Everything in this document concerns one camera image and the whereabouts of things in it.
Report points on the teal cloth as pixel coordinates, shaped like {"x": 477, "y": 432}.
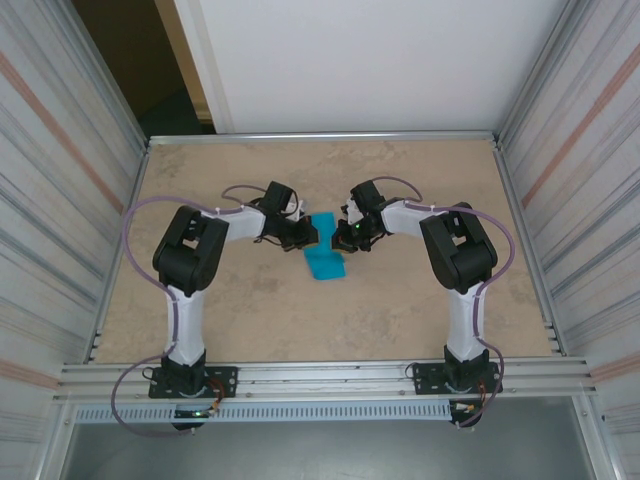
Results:
{"x": 327, "y": 265}

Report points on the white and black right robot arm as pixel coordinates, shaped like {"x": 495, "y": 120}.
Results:
{"x": 460, "y": 250}

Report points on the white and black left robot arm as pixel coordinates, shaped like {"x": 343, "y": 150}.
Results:
{"x": 187, "y": 250}

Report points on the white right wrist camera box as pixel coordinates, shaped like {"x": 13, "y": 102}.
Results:
{"x": 354, "y": 212}

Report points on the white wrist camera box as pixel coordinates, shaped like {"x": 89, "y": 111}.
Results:
{"x": 295, "y": 210}
{"x": 354, "y": 212}

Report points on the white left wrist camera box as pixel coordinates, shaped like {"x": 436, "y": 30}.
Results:
{"x": 295, "y": 210}

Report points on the aluminium frame crossbar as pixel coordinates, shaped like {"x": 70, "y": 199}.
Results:
{"x": 325, "y": 136}

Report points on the aluminium mounting rail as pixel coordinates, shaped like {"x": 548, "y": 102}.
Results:
{"x": 325, "y": 372}

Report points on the aluminium side frame bar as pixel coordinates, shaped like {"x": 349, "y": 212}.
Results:
{"x": 137, "y": 180}
{"x": 509, "y": 182}

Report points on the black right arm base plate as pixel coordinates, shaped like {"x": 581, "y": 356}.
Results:
{"x": 425, "y": 380}

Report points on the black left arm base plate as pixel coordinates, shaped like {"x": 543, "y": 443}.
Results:
{"x": 225, "y": 380}

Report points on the tan door frame strip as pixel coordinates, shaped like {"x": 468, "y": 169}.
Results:
{"x": 181, "y": 50}

